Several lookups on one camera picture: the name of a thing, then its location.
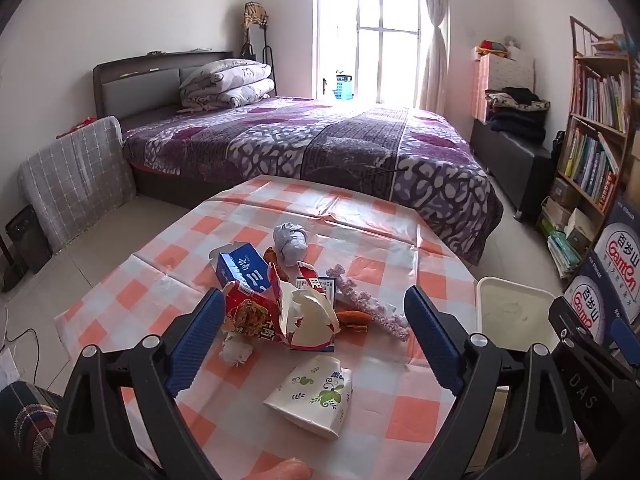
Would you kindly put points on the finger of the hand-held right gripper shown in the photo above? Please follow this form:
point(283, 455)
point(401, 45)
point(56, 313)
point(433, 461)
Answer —
point(626, 336)

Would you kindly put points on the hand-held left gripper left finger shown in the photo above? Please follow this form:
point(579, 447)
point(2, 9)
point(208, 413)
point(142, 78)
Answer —
point(195, 340)

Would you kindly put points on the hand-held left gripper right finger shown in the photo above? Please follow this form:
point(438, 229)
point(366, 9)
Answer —
point(434, 340)

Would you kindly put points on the white tissue wad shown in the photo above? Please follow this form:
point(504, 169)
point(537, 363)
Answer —
point(235, 352)

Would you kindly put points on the red snack packet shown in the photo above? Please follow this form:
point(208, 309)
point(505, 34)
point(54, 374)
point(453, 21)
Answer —
point(250, 317)

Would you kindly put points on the white plastic bin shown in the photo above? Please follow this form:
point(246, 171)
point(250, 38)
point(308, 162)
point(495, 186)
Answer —
point(510, 305)

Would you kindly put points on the orange brown fried snack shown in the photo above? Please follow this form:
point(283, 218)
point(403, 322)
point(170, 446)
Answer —
point(275, 262)
point(352, 320)

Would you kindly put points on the blue paper carton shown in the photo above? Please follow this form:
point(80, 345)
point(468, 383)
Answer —
point(242, 267)

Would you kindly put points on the torn red white carton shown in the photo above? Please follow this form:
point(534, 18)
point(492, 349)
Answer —
point(315, 327)

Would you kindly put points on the floral paper cup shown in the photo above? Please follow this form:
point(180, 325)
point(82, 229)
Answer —
point(310, 400)

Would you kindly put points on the person's left hand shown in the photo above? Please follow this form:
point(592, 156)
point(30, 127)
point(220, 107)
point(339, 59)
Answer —
point(280, 471)

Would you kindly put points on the small blue white cardboard box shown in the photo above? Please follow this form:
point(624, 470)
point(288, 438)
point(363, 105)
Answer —
point(587, 300)

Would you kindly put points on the large blue white cardboard box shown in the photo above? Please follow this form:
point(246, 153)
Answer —
point(620, 260)

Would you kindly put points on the orange white checked tablecloth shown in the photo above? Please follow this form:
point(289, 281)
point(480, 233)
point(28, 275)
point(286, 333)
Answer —
point(400, 415)

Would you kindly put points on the stack of flat books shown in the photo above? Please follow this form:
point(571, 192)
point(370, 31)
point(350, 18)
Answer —
point(562, 245)

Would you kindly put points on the row of leaning books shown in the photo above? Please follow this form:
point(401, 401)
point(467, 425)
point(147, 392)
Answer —
point(587, 165)

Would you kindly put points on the black bench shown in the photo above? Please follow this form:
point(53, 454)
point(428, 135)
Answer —
point(510, 165)

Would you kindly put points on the plaid clothing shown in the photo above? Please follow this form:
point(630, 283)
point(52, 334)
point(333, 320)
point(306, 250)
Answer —
point(25, 430)

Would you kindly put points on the black panel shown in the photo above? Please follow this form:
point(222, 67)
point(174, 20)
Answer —
point(22, 240)

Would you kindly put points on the grey checked cushion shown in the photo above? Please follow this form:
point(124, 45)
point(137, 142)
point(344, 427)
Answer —
point(75, 180)

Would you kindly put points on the wooden bookshelf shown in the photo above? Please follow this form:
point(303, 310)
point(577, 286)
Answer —
point(627, 135)

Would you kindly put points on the black bag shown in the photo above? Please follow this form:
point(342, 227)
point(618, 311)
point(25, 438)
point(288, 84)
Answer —
point(557, 145)

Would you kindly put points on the purple patterned bedspread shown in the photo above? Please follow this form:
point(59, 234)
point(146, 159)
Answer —
point(350, 150)

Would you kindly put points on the row of upright books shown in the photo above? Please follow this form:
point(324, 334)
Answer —
point(600, 97)

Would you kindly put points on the pile of dark clothes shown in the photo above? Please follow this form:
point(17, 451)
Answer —
point(517, 115)

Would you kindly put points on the red cloth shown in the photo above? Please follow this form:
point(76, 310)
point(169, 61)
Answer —
point(80, 125)

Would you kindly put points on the folded white purple quilt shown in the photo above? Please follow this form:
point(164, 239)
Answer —
point(225, 82)

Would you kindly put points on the blue basket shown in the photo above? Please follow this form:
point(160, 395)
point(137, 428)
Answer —
point(343, 87)

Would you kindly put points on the pink checked cabinet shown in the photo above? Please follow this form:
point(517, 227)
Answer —
point(505, 75)

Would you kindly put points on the colourful toys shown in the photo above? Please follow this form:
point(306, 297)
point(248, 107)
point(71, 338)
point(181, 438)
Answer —
point(492, 46)

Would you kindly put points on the pale curtain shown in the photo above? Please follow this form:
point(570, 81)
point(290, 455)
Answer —
point(435, 35)

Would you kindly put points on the window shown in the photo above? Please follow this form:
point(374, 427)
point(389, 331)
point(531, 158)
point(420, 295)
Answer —
point(370, 25)

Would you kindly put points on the black coat rack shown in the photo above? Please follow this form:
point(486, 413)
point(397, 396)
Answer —
point(255, 15)

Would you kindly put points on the dark bed frame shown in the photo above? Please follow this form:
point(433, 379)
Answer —
point(135, 85)

